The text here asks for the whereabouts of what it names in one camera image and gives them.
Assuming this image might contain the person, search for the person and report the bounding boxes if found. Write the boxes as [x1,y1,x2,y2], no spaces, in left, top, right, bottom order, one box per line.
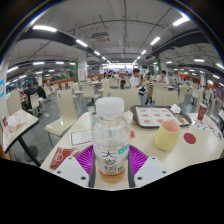
[155,69,170,85]
[33,82,48,101]
[129,68,148,90]
[22,83,38,111]

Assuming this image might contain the red paper packet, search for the red paper packet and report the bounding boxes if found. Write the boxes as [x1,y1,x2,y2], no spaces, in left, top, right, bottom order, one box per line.
[49,146,80,171]

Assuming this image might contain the ceiling air conditioner unit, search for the ceiling air conditioner unit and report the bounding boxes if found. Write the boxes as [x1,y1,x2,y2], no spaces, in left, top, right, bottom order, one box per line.
[90,31,111,44]

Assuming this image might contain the red paper cup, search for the red paper cup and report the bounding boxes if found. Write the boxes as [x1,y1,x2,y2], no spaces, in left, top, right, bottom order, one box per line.
[197,102,209,122]

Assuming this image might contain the beige dining chairs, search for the beige dining chairs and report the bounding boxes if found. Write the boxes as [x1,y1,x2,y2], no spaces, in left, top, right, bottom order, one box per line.
[6,77,221,118]

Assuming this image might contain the crumpled white napkin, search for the crumpled white napkin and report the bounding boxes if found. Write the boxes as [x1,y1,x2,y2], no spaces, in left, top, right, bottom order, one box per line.
[169,103,182,115]

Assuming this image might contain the dark brown food tray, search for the dark brown food tray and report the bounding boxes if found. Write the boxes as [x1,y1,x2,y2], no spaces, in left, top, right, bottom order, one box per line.
[129,104,193,129]

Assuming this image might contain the ceiling strip lights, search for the ceiling strip lights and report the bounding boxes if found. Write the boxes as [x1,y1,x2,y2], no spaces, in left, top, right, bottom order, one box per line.
[5,16,224,88]

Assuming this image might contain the blue and white wall sign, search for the blue and white wall sign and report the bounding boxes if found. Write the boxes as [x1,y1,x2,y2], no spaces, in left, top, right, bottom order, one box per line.
[0,78,6,99]

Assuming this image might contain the white table with black edge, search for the white table with black edge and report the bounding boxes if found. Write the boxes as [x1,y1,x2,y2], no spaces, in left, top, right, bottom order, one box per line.
[0,109,41,168]

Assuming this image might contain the flat round red coaster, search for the flat round red coaster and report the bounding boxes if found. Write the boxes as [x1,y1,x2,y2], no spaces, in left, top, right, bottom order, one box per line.
[183,132,197,145]

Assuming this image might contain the beige chair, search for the beige chair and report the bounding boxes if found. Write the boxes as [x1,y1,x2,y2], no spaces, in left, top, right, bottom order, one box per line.
[153,89,179,108]
[111,87,141,113]
[44,88,80,138]

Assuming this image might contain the printed paper tray liner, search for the printed paper tray liner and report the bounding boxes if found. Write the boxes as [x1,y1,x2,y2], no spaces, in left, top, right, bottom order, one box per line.
[135,107,190,128]

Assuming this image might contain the white card with red print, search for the white card with red print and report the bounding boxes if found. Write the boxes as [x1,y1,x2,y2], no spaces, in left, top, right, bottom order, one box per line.
[69,129,93,148]

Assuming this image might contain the yellow mug with pink inside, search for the yellow mug with pink inside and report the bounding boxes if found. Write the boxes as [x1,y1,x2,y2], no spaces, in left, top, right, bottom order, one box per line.
[154,119,181,152]

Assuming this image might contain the clear bottle with white cap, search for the clear bottle with white cap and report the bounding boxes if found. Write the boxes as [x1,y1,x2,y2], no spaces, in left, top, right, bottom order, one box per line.
[90,96,132,184]

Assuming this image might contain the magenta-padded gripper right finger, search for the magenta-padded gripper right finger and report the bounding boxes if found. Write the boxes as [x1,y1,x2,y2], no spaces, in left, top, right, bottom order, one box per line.
[128,144,172,189]

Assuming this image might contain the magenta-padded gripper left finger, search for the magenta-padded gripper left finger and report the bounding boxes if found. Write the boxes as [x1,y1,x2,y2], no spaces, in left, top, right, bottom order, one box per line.
[53,144,98,189]

